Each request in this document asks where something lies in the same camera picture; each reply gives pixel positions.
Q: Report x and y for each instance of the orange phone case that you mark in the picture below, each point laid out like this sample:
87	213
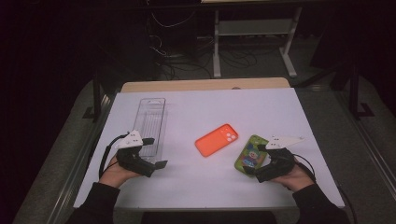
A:
214	141

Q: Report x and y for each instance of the person's left hand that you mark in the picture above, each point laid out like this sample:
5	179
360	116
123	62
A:
113	175

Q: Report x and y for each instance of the grey metal frame rail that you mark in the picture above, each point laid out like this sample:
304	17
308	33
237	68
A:
367	149
77	171

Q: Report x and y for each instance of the clear plastic rack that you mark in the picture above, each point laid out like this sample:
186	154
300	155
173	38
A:
152	119

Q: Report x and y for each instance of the white metal desk frame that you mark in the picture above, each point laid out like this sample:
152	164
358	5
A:
255	27

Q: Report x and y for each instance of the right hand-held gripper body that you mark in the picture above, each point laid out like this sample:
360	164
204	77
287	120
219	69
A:
280	161

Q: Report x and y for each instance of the green phone case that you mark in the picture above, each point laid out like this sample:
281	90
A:
249	154

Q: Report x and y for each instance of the black metal stand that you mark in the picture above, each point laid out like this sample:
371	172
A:
354	96
97	99

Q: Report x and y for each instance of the person's right hand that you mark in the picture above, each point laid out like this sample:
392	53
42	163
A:
295	180

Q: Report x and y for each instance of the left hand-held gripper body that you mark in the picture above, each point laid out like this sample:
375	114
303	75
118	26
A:
130	157

